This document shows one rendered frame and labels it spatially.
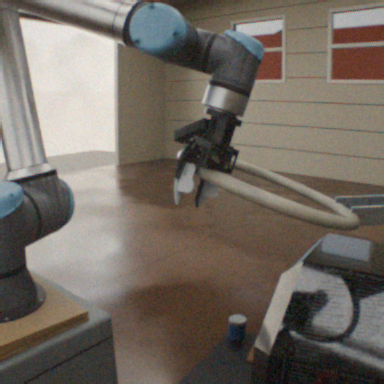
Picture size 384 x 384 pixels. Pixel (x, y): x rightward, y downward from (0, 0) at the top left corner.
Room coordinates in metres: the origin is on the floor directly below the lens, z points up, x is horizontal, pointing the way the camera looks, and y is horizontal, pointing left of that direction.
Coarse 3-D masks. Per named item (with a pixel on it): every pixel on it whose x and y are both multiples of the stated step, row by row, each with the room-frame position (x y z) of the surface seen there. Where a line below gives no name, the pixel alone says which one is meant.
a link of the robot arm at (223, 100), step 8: (208, 88) 0.77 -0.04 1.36; (216, 88) 0.75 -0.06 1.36; (208, 96) 0.76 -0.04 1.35; (216, 96) 0.75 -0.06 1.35; (224, 96) 0.75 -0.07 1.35; (232, 96) 0.75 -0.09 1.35; (240, 96) 0.75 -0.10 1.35; (208, 104) 0.76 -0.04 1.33; (216, 104) 0.75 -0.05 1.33; (224, 104) 0.75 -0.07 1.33; (232, 104) 0.75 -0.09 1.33; (240, 104) 0.75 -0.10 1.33; (224, 112) 0.76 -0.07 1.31; (232, 112) 0.75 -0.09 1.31; (240, 112) 0.76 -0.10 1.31
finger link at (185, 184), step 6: (186, 162) 0.78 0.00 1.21; (186, 168) 0.78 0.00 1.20; (192, 168) 0.77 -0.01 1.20; (186, 174) 0.78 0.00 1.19; (192, 174) 0.77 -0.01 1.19; (180, 180) 0.78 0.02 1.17; (186, 180) 0.77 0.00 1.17; (192, 180) 0.76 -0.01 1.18; (174, 186) 0.79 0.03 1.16; (180, 186) 0.78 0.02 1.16; (186, 186) 0.76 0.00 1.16; (192, 186) 0.75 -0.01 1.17; (174, 192) 0.78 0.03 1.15; (180, 192) 0.78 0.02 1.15; (186, 192) 0.76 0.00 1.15; (174, 198) 0.79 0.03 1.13; (180, 198) 0.79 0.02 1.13
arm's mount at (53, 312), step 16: (32, 272) 0.91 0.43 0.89; (48, 288) 0.83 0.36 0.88; (48, 304) 0.75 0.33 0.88; (64, 304) 0.76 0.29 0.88; (0, 320) 0.66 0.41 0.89; (16, 320) 0.67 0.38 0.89; (32, 320) 0.68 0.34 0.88; (48, 320) 0.69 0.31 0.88; (64, 320) 0.69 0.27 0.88; (80, 320) 0.73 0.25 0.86; (0, 336) 0.61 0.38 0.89; (16, 336) 0.61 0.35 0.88; (32, 336) 0.63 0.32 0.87; (48, 336) 0.66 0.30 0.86; (0, 352) 0.58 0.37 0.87; (16, 352) 0.60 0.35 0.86
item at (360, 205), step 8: (336, 200) 0.98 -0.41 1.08; (344, 200) 0.98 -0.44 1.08; (352, 200) 0.98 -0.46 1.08; (360, 200) 0.98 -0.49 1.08; (368, 200) 0.98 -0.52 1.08; (376, 200) 0.98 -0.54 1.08; (352, 208) 0.87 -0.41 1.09; (360, 208) 0.87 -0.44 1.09; (368, 208) 0.87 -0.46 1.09; (376, 208) 0.87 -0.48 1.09; (360, 216) 0.87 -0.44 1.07; (368, 216) 0.87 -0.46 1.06; (376, 216) 0.87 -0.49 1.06; (360, 224) 0.87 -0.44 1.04; (368, 224) 0.87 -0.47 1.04; (376, 224) 0.87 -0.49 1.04
